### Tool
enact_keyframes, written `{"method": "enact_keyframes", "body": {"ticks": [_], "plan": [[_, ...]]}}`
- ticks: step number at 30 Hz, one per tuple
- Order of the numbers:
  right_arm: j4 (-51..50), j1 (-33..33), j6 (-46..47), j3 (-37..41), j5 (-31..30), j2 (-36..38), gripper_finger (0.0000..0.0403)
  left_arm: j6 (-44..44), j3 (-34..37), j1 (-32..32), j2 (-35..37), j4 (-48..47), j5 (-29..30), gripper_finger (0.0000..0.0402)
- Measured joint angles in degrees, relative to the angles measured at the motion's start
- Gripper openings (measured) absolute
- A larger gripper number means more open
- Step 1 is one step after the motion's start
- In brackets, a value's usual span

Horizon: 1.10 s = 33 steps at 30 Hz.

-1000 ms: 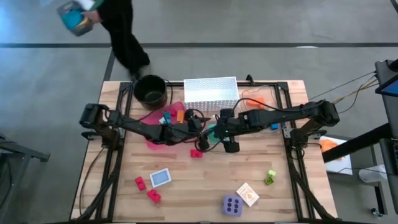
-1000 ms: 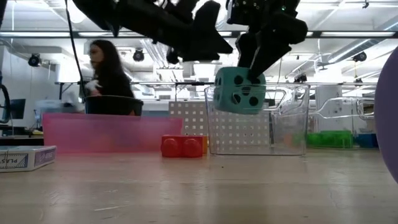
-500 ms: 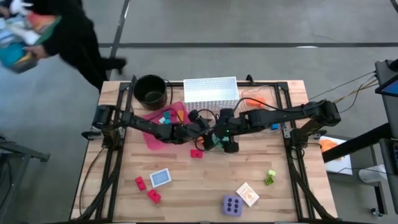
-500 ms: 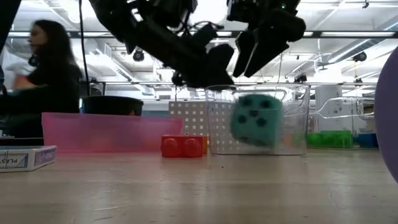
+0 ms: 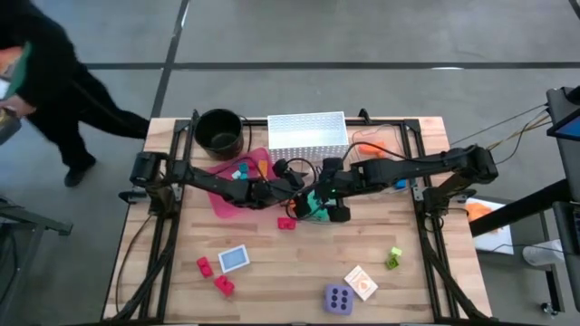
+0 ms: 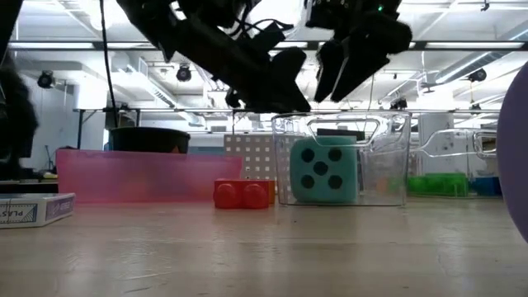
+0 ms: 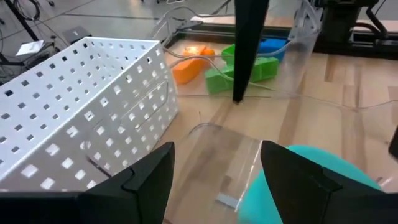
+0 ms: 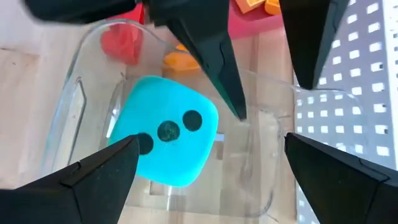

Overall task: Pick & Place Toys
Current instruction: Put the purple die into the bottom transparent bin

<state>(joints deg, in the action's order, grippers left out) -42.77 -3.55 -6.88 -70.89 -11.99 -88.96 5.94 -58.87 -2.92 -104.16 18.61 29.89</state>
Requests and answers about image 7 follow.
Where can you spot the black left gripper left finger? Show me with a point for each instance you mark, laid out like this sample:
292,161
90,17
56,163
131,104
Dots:
140,193

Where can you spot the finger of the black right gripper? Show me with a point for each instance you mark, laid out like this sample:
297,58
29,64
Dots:
395,143
248,37

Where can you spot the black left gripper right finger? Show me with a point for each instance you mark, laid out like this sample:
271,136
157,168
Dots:
304,193

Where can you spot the green two-stud toy block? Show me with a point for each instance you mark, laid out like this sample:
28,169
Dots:
228,53

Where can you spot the blue toy block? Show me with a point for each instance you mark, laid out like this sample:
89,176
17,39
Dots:
273,46

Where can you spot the teal foam die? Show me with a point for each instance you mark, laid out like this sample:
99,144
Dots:
335,165

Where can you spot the long green toy block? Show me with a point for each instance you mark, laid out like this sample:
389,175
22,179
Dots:
217,81

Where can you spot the large orange slope block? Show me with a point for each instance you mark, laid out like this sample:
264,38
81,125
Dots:
189,67

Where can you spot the clear plastic bin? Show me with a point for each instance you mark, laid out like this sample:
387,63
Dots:
298,62
217,155

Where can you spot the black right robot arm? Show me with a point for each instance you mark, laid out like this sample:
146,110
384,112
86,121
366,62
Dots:
339,21

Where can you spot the white perforated metal basket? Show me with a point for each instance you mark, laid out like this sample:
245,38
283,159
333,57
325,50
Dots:
74,146

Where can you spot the black floor box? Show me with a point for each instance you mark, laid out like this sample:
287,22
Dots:
76,33

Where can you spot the white paper note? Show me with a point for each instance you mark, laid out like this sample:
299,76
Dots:
29,47

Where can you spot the black stand leg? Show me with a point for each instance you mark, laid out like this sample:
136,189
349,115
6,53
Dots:
21,20

